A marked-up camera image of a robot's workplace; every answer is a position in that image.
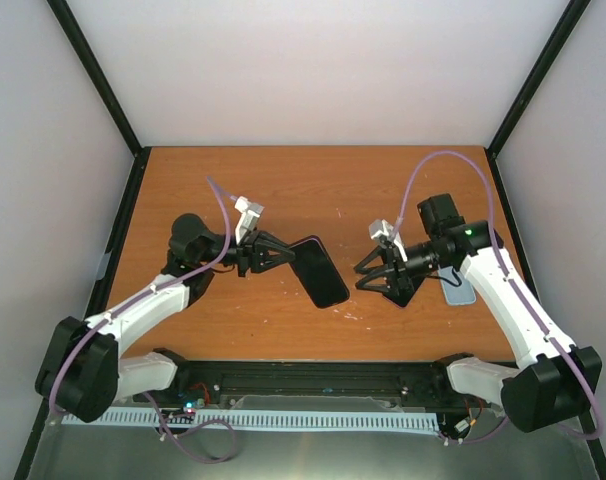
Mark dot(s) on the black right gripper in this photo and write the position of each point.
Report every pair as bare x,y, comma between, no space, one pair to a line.
392,262

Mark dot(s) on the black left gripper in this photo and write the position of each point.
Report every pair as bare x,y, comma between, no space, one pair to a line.
252,252

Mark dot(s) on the pink phone black screen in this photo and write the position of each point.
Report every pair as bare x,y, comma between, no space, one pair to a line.
400,292

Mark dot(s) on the light blue phone case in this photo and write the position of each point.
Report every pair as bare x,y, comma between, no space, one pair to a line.
457,291

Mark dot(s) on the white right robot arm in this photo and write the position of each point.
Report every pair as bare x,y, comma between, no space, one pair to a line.
553,379

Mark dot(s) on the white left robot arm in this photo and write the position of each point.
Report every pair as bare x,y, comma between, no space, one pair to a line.
193,253

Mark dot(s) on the metal front plate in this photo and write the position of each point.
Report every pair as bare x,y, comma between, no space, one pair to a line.
214,450

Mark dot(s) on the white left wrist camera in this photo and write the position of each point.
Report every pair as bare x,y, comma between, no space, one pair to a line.
250,213

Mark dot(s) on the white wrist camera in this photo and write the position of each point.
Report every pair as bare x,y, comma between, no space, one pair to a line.
383,233
250,213

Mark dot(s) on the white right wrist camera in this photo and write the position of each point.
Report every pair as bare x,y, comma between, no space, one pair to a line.
383,233

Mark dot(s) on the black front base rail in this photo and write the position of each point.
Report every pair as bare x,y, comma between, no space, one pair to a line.
308,380

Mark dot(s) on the light blue slotted cable duct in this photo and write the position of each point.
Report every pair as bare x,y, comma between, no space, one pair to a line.
272,420

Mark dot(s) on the black left table rail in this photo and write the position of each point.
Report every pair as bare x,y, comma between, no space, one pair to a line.
103,285

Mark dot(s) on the black left frame post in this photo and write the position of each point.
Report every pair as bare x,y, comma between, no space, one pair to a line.
85,54

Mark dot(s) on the black frame post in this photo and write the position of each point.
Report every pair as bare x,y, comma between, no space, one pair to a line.
555,43
85,54

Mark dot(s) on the black right frame post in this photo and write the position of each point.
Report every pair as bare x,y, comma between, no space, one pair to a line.
555,43

